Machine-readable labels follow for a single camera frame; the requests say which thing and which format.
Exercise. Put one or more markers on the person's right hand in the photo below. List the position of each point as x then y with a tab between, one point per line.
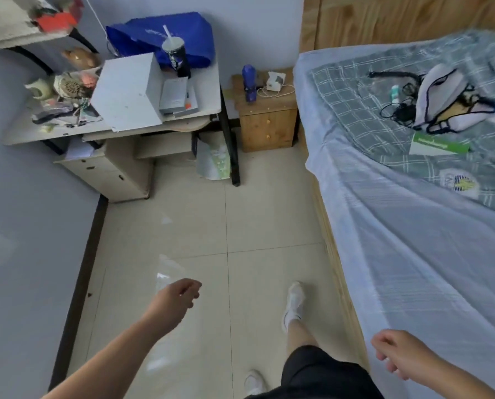
405	355

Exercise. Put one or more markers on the person's left hand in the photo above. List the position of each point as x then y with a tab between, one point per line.
168	303

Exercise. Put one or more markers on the person's right fingers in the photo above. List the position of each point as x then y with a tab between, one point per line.
382	344

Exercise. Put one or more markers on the person's left fingers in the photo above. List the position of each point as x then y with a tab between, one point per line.
191	288

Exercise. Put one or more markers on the person's left forearm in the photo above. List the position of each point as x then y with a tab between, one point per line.
106	361

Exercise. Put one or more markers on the person's right forearm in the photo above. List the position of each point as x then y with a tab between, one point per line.
451	382

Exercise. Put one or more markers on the black shorts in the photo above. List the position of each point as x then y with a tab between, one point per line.
326	378

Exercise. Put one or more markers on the person's right leg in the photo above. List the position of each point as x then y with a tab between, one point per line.
299	334

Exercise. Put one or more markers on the light blue bed sheet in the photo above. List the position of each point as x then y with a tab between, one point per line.
418	261

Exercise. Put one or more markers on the white right shoe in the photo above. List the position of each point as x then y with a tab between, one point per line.
294	303

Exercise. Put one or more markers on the white shoe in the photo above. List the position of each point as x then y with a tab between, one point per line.
294	303
255	383

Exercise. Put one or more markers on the white left shoe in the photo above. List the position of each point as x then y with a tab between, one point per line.
255	383

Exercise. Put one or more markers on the white green plastic bag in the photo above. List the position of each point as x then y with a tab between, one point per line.
214	159

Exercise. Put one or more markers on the beige drawer cabinet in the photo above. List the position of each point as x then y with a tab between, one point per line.
106	178

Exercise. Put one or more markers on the white crest printed cloth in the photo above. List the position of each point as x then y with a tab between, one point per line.
459	183

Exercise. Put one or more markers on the white paper sheet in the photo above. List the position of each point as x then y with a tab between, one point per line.
79	149

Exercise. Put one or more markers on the wooden nightstand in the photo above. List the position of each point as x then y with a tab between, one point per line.
268	124

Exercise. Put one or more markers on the grey book with orange mark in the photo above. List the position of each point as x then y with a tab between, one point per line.
192	104

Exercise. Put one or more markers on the grey flat box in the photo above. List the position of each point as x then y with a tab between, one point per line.
173	95

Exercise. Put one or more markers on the beige computer desk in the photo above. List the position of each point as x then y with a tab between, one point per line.
208	93

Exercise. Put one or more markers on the green white booklet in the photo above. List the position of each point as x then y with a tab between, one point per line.
434	146

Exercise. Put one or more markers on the white cardboard box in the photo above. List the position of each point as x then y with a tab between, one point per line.
126	91

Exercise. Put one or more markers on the blue water bottle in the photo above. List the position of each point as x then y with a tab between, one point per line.
249	83

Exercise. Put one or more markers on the pile of desk clutter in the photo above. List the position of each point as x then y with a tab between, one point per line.
64	114

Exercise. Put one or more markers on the white charger device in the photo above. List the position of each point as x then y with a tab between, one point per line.
275	82

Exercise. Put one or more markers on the black cup with straw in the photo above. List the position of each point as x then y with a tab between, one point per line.
177	58

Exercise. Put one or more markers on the small round desk fan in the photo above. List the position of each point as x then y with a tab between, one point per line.
70	86

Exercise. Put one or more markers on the green plaid blanket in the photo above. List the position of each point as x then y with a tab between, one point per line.
355	103

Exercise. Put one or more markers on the pale green teapot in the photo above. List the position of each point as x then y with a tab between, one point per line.
41	89

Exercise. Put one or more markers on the blue fabric bag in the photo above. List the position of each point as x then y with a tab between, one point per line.
191	37

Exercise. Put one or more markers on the small teal tube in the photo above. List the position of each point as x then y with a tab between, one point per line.
395	93

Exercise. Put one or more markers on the white bag with black trim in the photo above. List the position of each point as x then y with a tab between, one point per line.
443	99

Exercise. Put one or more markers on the brown figurine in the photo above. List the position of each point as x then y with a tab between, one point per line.
81	58

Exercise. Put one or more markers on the red cloth item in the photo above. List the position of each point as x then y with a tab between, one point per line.
58	21

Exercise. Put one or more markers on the white shelf board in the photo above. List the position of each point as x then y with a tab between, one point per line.
6	20

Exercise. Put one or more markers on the wooden headboard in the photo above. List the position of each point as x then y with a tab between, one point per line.
397	18

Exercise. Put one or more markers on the wooden bed frame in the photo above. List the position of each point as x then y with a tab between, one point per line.
343	282

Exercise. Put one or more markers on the black metal shelf frame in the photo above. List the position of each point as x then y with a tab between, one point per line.
35	60

